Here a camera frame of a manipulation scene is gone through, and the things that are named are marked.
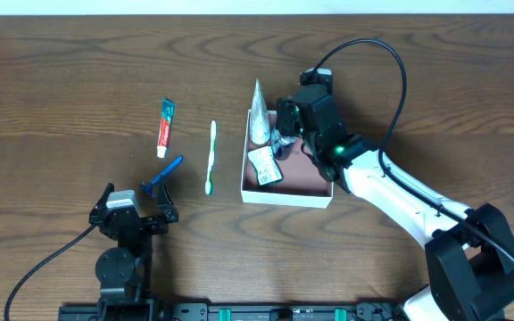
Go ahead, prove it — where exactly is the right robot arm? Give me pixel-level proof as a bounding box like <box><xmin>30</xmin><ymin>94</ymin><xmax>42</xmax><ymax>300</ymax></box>
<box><xmin>275</xmin><ymin>84</ymin><xmax>514</xmax><ymax>320</ymax></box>

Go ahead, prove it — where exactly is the green white packet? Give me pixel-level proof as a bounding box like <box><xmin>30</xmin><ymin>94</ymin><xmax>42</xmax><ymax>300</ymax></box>
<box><xmin>248</xmin><ymin>146</ymin><xmax>283</xmax><ymax>186</ymax></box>

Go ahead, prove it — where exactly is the white cream tube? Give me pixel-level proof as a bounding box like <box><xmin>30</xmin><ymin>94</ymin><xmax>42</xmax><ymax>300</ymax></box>
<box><xmin>249</xmin><ymin>79</ymin><xmax>270</xmax><ymax>145</ymax></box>

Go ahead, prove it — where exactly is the red green toothpaste tube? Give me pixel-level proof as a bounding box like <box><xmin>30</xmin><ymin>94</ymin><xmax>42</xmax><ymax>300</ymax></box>
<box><xmin>156</xmin><ymin>98</ymin><xmax>176</xmax><ymax>159</ymax></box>

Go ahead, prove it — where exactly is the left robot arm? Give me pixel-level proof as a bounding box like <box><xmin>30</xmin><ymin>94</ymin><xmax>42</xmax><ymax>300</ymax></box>
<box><xmin>89</xmin><ymin>182</ymin><xmax>178</xmax><ymax>321</ymax></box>

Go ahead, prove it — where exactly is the blue disposable razor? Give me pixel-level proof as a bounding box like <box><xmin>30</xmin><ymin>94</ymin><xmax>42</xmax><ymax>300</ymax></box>
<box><xmin>140</xmin><ymin>155</ymin><xmax>184</xmax><ymax>198</ymax></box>

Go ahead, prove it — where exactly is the black cable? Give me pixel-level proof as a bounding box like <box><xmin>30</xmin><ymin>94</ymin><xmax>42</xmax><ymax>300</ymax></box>
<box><xmin>4</xmin><ymin>222</ymin><xmax>98</xmax><ymax>321</ymax></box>
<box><xmin>310</xmin><ymin>37</ymin><xmax>514</xmax><ymax>321</ymax></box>

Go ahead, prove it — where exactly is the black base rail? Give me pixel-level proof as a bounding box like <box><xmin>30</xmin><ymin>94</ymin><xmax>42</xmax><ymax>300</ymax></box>
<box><xmin>57</xmin><ymin>302</ymin><xmax>407</xmax><ymax>321</ymax></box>

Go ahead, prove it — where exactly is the green white toothbrush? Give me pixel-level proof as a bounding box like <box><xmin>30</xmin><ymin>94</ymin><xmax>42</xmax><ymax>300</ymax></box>
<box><xmin>204</xmin><ymin>119</ymin><xmax>217</xmax><ymax>195</ymax></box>

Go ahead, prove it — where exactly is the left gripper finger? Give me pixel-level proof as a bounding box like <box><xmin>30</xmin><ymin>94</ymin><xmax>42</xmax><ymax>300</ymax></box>
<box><xmin>157</xmin><ymin>180</ymin><xmax>175</xmax><ymax>215</ymax></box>
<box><xmin>95</xmin><ymin>183</ymin><xmax>114</xmax><ymax>210</ymax></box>

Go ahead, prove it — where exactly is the blue pump bottle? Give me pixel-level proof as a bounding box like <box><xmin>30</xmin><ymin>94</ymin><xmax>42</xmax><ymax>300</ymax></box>
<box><xmin>270</xmin><ymin>129</ymin><xmax>296</xmax><ymax>161</ymax></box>

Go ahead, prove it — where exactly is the white cardboard box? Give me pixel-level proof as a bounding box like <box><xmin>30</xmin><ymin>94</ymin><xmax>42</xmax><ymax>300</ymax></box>
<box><xmin>240</xmin><ymin>110</ymin><xmax>334</xmax><ymax>209</ymax></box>

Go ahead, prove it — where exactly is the right black cable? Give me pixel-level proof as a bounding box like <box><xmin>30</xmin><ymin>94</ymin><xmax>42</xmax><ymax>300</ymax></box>
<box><xmin>310</xmin><ymin>37</ymin><xmax>514</xmax><ymax>321</ymax></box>

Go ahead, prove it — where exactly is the left black cable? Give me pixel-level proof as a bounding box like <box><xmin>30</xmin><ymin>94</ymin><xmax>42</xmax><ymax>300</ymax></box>
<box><xmin>4</xmin><ymin>222</ymin><xmax>98</xmax><ymax>321</ymax></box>

